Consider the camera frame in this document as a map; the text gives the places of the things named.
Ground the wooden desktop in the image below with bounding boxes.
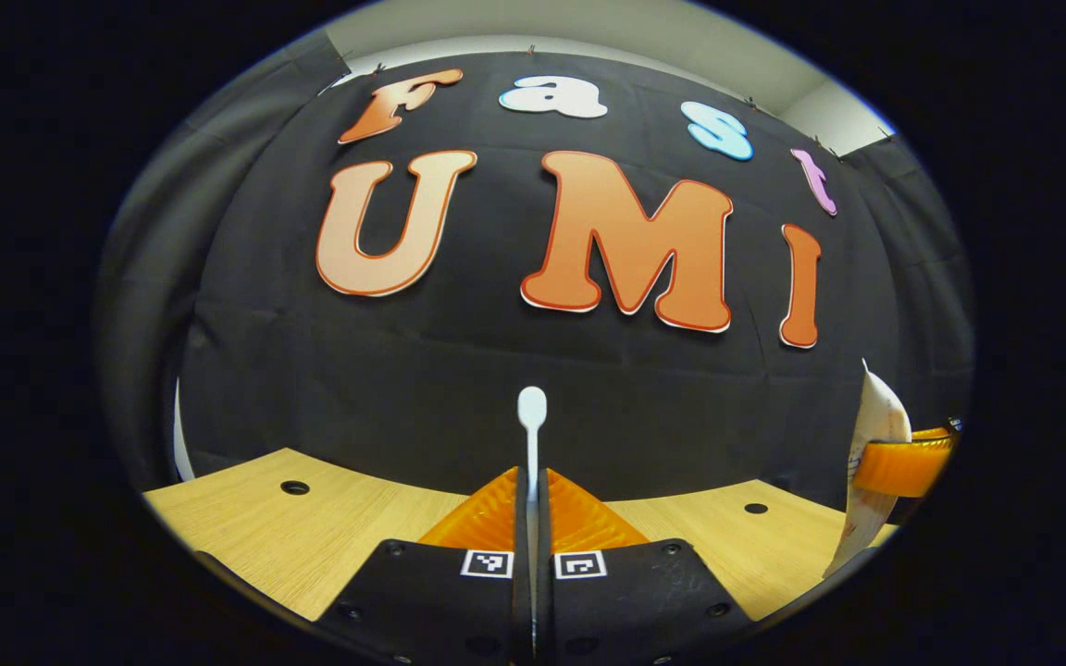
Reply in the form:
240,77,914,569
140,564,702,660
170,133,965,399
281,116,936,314
143,448,899,623

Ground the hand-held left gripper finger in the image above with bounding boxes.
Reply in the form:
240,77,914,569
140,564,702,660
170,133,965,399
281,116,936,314
314,466,535,666
536,467,758,666

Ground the white toothbrush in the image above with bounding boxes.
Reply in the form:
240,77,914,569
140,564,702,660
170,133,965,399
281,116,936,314
517,386,549,556

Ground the black backdrop cloth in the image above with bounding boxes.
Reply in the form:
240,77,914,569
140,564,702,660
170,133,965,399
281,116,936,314
93,28,978,510

